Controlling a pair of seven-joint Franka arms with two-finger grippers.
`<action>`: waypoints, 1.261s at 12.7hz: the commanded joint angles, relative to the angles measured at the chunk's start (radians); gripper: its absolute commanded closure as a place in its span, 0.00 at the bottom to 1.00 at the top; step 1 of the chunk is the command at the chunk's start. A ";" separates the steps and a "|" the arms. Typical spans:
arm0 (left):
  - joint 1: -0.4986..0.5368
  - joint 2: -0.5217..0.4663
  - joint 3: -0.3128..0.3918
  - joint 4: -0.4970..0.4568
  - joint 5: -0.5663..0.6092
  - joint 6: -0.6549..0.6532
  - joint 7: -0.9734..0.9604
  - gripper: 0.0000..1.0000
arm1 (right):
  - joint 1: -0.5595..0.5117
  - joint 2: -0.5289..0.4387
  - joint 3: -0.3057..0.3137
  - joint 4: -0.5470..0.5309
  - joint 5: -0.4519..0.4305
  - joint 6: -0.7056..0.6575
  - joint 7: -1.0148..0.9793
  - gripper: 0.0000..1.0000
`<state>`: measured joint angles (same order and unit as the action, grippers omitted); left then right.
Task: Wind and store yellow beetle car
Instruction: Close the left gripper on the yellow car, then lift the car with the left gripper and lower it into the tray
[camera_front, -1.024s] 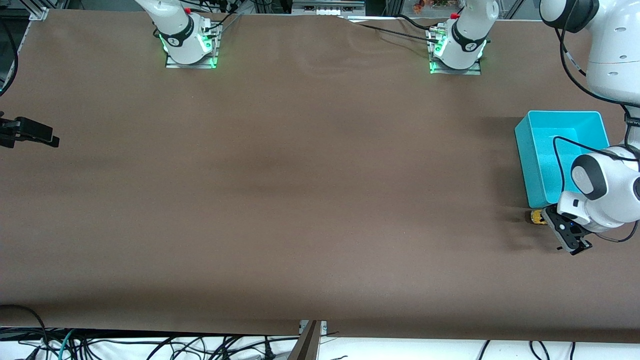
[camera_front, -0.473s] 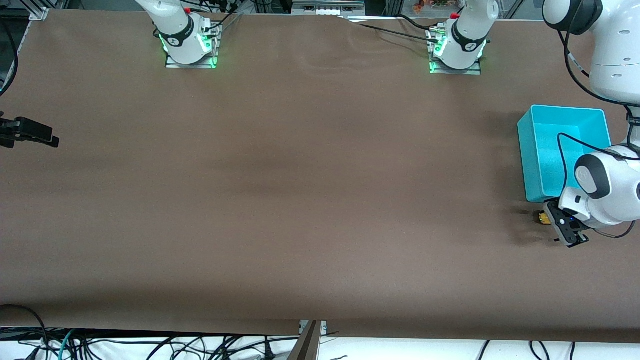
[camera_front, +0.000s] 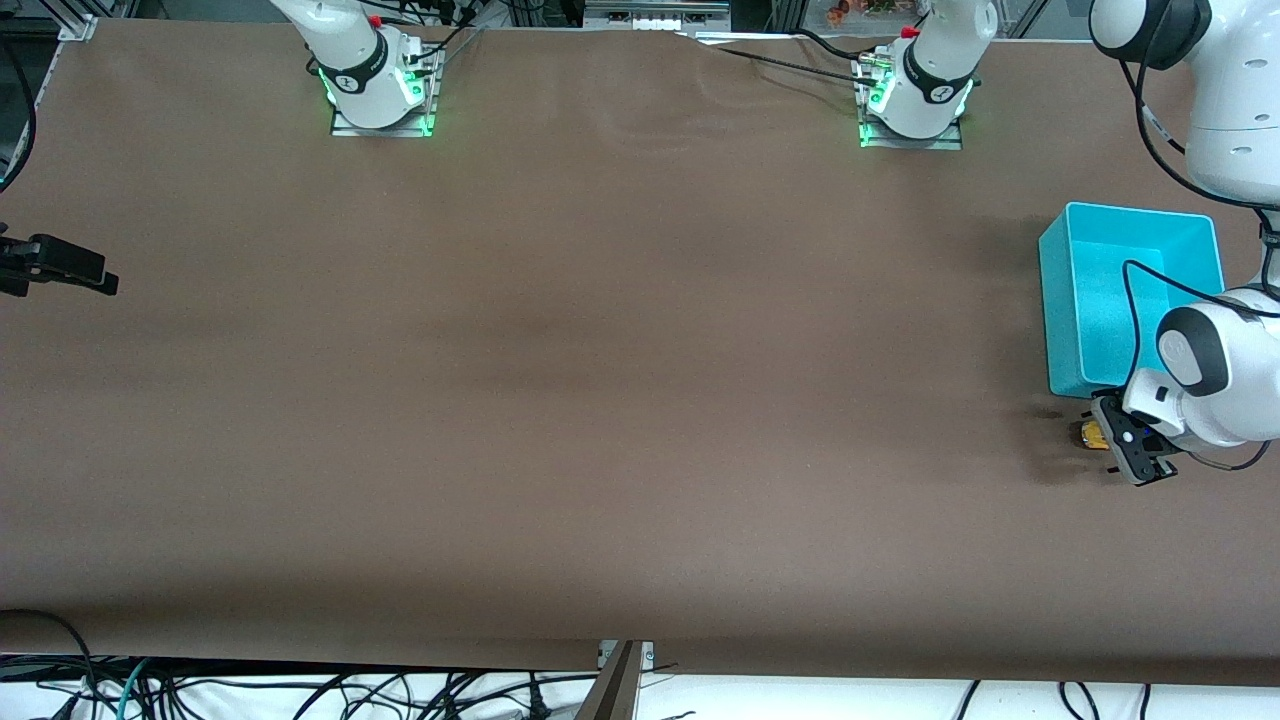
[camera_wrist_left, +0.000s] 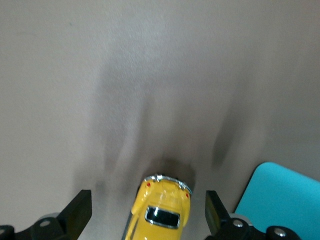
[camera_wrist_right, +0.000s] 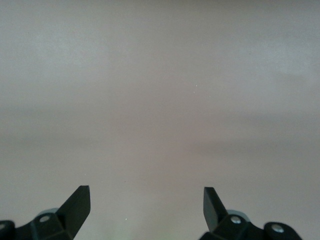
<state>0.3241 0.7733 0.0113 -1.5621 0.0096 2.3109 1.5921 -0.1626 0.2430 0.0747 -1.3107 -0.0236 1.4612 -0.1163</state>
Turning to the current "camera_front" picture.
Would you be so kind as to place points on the small orange items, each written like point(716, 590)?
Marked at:
point(838, 14)

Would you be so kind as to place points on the aluminium table side rail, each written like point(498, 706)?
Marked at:
point(45, 70)

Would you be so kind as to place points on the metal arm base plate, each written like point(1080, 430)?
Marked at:
point(385, 131)
point(915, 144)

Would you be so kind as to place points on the metal frame post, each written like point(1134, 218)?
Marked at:
point(615, 695)

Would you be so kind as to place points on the yellow beetle toy car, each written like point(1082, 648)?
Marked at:
point(1090, 436)

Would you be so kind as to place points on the grey power strip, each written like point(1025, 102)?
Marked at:
point(655, 20)

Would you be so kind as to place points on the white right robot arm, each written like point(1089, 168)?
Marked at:
point(360, 90)

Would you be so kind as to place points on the teal plastic storage bin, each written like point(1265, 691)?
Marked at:
point(1090, 300)

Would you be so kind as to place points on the aluminium frame corner bracket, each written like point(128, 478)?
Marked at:
point(80, 28)

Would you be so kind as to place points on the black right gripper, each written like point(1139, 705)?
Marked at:
point(50, 261)

